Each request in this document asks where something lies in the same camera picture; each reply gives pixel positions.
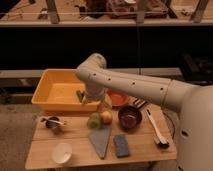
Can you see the yellow plastic bin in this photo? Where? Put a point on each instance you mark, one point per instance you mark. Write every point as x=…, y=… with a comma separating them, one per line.
x=57, y=92

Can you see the blue sponge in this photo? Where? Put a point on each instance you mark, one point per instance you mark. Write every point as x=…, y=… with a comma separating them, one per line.
x=121, y=146

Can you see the green apple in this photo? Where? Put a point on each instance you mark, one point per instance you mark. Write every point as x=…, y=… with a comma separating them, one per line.
x=94, y=121

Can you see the red yellow apple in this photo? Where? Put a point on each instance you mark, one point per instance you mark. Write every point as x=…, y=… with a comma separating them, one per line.
x=106, y=117

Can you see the dark brown bowl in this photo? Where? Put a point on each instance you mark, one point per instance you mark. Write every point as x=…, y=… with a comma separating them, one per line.
x=129, y=117

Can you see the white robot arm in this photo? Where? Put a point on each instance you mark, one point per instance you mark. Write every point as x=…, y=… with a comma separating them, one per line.
x=193, y=103

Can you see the grey triangular cloth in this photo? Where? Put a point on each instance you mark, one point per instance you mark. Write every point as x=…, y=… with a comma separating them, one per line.
x=100, y=139

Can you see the white handled brush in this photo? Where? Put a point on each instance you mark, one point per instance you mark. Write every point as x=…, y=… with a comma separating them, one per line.
x=159, y=139

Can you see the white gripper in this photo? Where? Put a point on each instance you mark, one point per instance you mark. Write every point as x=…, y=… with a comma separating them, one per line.
x=85, y=96

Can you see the wooden table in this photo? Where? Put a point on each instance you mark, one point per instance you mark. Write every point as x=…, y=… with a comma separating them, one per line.
x=141, y=143

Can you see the dark metal cup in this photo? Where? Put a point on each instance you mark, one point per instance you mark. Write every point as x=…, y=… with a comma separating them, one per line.
x=55, y=128

